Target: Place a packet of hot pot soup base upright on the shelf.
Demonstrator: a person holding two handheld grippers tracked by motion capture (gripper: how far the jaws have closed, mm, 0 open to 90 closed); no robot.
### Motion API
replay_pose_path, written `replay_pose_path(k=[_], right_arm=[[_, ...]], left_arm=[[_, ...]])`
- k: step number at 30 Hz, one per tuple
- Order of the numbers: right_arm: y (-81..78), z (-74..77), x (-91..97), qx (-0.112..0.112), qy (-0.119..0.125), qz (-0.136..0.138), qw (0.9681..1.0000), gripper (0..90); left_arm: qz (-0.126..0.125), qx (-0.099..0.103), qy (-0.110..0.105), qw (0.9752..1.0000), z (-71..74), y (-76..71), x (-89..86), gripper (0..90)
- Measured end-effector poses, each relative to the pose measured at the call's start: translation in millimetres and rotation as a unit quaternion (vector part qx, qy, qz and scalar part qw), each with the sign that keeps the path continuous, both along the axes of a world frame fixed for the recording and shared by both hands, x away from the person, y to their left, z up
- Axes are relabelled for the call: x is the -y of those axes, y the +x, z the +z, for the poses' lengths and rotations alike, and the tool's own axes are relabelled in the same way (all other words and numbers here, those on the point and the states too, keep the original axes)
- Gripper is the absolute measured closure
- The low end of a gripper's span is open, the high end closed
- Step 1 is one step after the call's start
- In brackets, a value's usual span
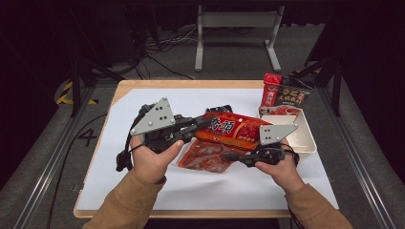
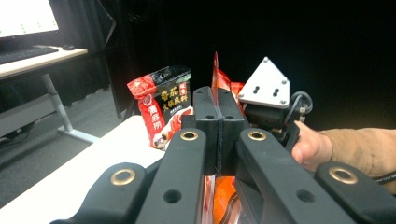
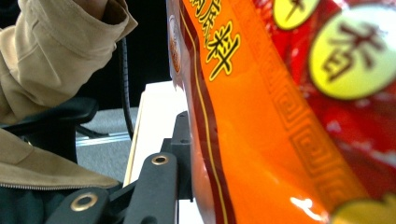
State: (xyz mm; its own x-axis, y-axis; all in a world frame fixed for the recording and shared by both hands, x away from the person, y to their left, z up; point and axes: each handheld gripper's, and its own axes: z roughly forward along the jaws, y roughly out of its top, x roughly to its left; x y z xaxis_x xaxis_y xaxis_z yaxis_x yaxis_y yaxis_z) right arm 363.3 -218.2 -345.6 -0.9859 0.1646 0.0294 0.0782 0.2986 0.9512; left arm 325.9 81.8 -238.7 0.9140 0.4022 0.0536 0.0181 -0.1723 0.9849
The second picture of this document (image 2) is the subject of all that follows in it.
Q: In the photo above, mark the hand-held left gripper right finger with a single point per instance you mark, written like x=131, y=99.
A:
x=230, y=109

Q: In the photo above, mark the black keyboard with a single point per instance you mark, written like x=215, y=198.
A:
x=21, y=54

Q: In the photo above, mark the black computer mouse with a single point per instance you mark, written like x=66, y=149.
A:
x=68, y=47

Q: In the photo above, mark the large orange food packet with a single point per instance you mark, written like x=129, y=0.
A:
x=222, y=199

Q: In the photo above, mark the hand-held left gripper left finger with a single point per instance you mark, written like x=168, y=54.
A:
x=205, y=105

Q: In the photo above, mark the dark curtain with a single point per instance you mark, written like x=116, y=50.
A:
x=81, y=46

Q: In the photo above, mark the computer monitor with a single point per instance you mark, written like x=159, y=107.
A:
x=25, y=15

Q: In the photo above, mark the white-framed desk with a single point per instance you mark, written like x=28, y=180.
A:
x=18, y=70

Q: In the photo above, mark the large red black packet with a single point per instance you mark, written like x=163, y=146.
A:
x=155, y=102

